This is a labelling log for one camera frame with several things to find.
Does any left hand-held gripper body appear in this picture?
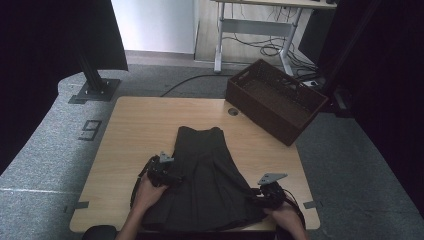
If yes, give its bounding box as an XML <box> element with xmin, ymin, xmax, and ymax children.
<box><xmin>146</xmin><ymin>151</ymin><xmax>176</xmax><ymax>188</ymax></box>

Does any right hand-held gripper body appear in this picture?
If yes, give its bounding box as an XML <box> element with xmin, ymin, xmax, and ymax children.
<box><xmin>256</xmin><ymin>172</ymin><xmax>289</xmax><ymax>211</ymax></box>

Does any dark grey skirt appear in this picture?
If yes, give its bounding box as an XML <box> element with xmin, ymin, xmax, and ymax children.
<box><xmin>141</xmin><ymin>125</ymin><xmax>268</xmax><ymax>233</ymax></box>

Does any brown woven basket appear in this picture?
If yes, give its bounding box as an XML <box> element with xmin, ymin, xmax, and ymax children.
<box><xmin>225</xmin><ymin>58</ymin><xmax>329</xmax><ymax>147</ymax></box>

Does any person's right hand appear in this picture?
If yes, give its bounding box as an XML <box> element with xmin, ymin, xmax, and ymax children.
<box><xmin>264</xmin><ymin>202</ymin><xmax>304</xmax><ymax>235</ymax></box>

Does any person's left hand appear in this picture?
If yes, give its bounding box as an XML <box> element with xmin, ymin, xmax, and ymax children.
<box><xmin>131</xmin><ymin>172</ymin><xmax>169</xmax><ymax>218</ymax></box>

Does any grey tape strip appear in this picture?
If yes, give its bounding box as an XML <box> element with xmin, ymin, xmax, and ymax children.
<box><xmin>63</xmin><ymin>200</ymin><xmax>90</xmax><ymax>214</ymax></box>
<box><xmin>302</xmin><ymin>199</ymin><xmax>324</xmax><ymax>210</ymax></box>

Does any person's left leg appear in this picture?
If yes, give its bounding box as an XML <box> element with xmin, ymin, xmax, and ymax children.
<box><xmin>81</xmin><ymin>224</ymin><xmax>118</xmax><ymax>240</ymax></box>

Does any black metal stand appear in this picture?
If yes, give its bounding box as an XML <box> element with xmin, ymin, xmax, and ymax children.
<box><xmin>319</xmin><ymin>0</ymin><xmax>383</xmax><ymax>118</ymax></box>
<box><xmin>68</xmin><ymin>49</ymin><xmax>122</xmax><ymax>104</ymax></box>

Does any black curtain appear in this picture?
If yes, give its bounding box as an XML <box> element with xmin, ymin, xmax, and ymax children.
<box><xmin>316</xmin><ymin>0</ymin><xmax>424</xmax><ymax>219</ymax></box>
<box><xmin>0</xmin><ymin>0</ymin><xmax>129</xmax><ymax>176</ymax></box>

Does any desk with white legs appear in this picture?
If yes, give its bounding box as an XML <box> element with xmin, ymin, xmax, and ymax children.
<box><xmin>211</xmin><ymin>0</ymin><xmax>338</xmax><ymax>79</ymax></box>

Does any right hand-held gripper black cable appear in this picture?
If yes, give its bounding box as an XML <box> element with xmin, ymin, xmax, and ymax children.
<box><xmin>281</xmin><ymin>189</ymin><xmax>307</xmax><ymax>229</ymax></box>

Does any hand-held gripper black cable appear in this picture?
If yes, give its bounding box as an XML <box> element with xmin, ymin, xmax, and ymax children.
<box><xmin>129</xmin><ymin>155</ymin><xmax>158</xmax><ymax>211</ymax></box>
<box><xmin>281</xmin><ymin>189</ymin><xmax>307</xmax><ymax>229</ymax></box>

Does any left hand-held gripper black cable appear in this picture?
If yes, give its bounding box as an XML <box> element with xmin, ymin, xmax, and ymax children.
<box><xmin>129</xmin><ymin>155</ymin><xmax>158</xmax><ymax>211</ymax></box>

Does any long black floor cable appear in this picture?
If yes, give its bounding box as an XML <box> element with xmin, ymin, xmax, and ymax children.
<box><xmin>159</xmin><ymin>73</ymin><xmax>234</xmax><ymax>98</ymax></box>

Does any black cable bundle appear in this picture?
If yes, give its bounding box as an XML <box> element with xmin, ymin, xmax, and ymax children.
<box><xmin>222</xmin><ymin>33</ymin><xmax>318</xmax><ymax>73</ymax></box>

